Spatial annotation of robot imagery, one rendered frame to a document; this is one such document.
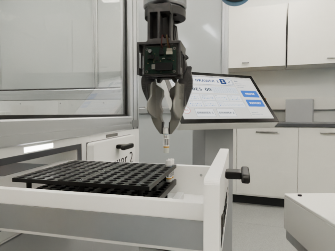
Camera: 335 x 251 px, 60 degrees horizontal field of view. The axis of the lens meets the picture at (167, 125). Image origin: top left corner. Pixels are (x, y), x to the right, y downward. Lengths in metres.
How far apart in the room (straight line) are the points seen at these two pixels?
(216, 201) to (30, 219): 0.26
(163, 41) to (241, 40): 3.26
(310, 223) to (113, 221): 0.34
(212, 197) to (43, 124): 0.37
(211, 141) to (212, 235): 1.03
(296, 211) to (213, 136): 0.80
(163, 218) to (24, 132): 0.30
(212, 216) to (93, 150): 0.45
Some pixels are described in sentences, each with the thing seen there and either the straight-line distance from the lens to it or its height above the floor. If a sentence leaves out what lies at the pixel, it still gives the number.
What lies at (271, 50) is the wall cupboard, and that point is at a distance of 3.67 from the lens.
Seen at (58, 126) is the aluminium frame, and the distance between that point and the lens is 0.63.
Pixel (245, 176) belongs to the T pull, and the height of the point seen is 0.91.
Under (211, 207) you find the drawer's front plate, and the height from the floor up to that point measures 0.90.
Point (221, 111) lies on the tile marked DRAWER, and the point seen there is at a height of 1.01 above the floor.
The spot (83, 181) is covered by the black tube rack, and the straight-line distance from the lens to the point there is 0.45.
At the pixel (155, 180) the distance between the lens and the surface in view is 0.44.
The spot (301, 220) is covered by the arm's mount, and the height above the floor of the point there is 0.80.
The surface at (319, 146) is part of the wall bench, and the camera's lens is 3.30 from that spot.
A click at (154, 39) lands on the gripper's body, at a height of 1.12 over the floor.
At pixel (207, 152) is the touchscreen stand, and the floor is 0.82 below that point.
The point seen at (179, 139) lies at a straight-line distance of 2.07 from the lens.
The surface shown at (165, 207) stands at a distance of 0.36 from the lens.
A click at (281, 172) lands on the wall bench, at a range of 3.31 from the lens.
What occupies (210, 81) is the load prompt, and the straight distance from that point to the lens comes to 1.41.
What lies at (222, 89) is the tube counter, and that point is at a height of 1.11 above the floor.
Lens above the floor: 1.00
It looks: 2 degrees down
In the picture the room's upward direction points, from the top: straight up
